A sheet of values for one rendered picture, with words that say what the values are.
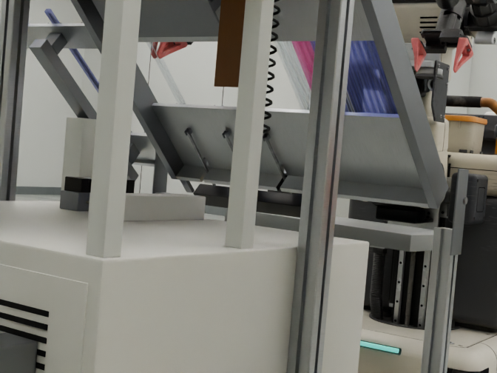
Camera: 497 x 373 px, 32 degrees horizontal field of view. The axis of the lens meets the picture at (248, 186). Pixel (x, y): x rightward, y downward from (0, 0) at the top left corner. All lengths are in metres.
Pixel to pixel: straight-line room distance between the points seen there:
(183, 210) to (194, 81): 9.14
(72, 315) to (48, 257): 0.08
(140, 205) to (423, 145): 0.55
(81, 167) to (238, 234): 1.03
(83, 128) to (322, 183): 1.02
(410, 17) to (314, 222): 1.33
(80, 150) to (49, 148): 9.54
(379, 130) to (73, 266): 0.86
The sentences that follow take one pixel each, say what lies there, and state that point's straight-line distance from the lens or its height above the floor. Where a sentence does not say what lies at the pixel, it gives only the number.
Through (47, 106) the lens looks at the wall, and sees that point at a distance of 11.70.
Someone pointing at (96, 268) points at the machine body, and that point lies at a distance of 1.02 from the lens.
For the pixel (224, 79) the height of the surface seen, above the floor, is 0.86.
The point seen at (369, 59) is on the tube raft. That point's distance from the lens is 1.65.
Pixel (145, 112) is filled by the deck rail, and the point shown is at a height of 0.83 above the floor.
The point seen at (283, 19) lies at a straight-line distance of 1.67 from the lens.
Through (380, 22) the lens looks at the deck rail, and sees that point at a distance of 1.53.
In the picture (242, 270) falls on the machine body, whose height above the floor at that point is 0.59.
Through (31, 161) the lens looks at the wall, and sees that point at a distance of 11.57.
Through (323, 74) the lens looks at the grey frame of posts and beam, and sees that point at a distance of 1.33.
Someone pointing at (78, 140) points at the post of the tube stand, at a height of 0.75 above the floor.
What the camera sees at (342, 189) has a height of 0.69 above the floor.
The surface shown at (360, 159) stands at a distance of 1.83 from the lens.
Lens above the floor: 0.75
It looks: 2 degrees down
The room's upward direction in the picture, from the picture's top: 5 degrees clockwise
